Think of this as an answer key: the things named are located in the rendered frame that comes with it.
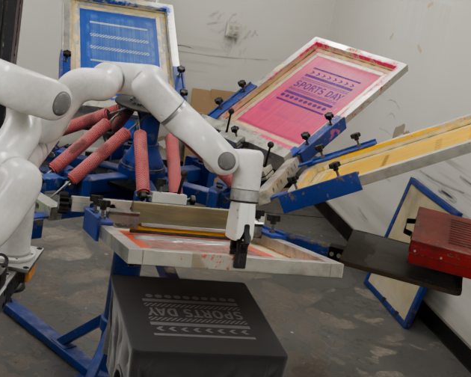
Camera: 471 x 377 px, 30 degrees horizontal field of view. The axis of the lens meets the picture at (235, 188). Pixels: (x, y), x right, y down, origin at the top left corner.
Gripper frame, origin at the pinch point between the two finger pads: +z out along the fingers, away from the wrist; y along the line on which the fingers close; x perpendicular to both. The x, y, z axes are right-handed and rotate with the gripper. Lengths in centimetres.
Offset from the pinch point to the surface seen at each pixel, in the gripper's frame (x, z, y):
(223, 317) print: 8.3, 22.3, -33.3
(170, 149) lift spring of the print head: 5, -25, -113
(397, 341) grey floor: 170, 69, -223
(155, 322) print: -13.2, 23.7, -28.0
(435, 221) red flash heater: 107, -9, -87
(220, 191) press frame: 28, -10, -120
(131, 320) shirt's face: -20.2, 23.6, -28.7
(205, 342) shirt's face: -0.8, 26.4, -18.1
